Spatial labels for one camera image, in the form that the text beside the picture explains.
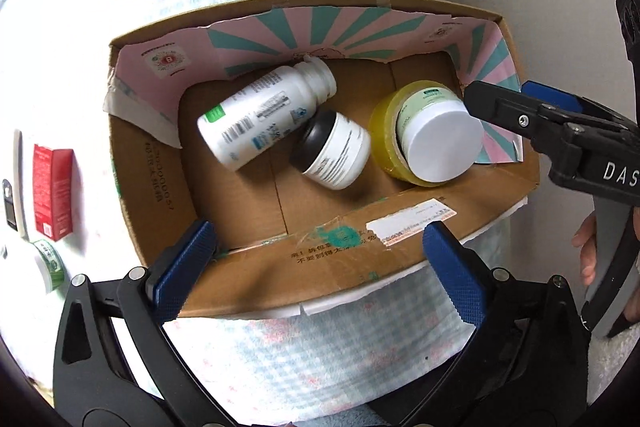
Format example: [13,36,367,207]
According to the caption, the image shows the blue checkered floral bedsheet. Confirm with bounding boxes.
[1,0,472,426]

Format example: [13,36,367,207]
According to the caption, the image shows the pale green cream jar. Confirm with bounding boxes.
[396,82,484,183]

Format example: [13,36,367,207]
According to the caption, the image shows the white supplement bottle green label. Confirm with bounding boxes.
[196,55,337,171]

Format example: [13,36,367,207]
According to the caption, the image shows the yellow packing tape roll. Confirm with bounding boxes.
[368,80,458,187]

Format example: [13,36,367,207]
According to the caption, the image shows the red cosmetic box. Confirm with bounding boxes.
[32,145,74,242]

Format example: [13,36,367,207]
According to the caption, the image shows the green jar white lid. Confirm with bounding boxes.
[30,239,65,293]

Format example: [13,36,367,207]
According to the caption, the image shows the cardboard box pink flaps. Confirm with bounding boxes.
[105,0,539,319]

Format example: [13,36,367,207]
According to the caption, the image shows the white air conditioner remote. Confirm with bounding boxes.
[1,130,28,241]

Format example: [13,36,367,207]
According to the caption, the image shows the black silver cream jar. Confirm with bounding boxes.
[288,109,371,191]

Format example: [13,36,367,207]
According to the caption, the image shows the person right hand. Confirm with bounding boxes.
[570,210,640,325]

